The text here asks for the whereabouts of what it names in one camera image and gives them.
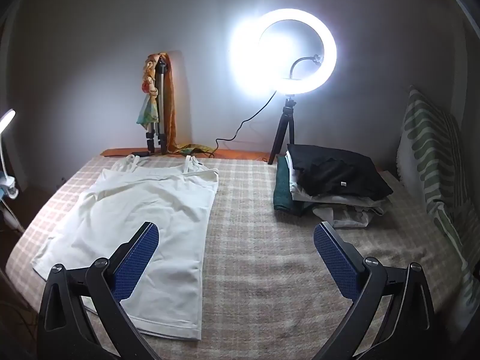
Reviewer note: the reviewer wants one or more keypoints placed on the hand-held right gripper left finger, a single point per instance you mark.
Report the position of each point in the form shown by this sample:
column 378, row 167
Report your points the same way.
column 138, row 258

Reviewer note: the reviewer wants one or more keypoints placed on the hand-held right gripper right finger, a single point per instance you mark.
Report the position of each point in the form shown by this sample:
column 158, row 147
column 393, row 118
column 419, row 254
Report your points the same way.
column 333, row 258

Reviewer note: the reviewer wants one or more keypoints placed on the white tank top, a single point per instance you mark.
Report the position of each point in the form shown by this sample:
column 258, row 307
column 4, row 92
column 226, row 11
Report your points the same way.
column 131, row 213

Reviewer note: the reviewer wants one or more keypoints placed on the light grey folded garment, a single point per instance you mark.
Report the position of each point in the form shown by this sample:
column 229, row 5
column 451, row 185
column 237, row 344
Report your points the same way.
column 348, row 215

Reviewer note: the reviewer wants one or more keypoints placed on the pink plaid blanket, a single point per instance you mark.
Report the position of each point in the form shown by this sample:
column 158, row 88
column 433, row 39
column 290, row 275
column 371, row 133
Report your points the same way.
column 262, row 270

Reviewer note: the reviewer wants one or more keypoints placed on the white folded garment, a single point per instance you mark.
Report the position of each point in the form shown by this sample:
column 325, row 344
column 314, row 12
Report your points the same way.
column 300, row 195

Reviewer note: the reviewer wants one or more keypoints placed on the black folded garment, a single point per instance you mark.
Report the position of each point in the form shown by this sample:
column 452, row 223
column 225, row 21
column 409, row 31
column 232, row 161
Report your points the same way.
column 337, row 176

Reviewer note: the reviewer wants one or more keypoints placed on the green folded garment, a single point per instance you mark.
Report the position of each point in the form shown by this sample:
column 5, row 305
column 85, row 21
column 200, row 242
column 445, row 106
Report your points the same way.
column 282, row 191

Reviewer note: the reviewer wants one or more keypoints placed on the small black tripod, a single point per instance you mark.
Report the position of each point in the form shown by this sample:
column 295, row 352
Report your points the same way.
column 283, row 127

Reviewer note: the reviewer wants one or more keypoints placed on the green striped pillow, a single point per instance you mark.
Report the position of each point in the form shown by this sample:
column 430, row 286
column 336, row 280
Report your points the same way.
column 431, row 150

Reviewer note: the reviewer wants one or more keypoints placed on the orange cloth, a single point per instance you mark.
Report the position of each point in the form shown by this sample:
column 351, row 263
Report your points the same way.
column 171, row 101

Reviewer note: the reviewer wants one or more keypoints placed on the silver folded tripod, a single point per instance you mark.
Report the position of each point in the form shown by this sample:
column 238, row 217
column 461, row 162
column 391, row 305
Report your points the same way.
column 161, row 97

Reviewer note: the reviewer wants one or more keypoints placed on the colourful patterned scarf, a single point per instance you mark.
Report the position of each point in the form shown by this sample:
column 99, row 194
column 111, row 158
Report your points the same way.
column 148, row 93

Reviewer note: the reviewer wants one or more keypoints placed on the white clip lamp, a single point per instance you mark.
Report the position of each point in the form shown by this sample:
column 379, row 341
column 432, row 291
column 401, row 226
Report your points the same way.
column 5, row 120

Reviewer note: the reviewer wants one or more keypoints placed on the black gooseneck phone holder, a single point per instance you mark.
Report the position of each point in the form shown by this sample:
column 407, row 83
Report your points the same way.
column 303, row 62

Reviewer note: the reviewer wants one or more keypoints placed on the wooden bed frame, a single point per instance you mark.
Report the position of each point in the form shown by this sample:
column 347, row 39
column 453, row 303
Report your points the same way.
column 240, row 155

